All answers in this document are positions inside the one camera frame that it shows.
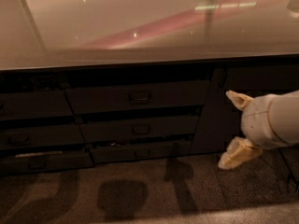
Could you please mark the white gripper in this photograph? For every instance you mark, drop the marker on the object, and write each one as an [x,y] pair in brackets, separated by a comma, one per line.
[256,121]

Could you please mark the dark drawer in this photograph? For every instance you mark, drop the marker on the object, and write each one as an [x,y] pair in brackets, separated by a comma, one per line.
[45,163]
[44,136]
[143,151]
[138,128]
[133,97]
[33,105]

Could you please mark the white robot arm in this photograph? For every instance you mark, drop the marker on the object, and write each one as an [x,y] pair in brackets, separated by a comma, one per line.
[284,118]

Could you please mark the dark cabinet door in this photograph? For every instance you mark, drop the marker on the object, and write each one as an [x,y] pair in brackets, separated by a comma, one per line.
[219,121]

